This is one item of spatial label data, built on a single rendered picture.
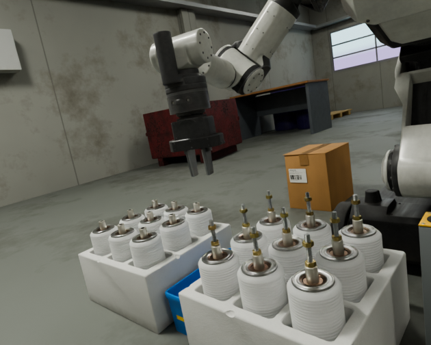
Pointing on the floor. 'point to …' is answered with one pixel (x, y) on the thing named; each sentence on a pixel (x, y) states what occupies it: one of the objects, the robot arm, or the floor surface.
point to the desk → (258, 104)
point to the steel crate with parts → (231, 138)
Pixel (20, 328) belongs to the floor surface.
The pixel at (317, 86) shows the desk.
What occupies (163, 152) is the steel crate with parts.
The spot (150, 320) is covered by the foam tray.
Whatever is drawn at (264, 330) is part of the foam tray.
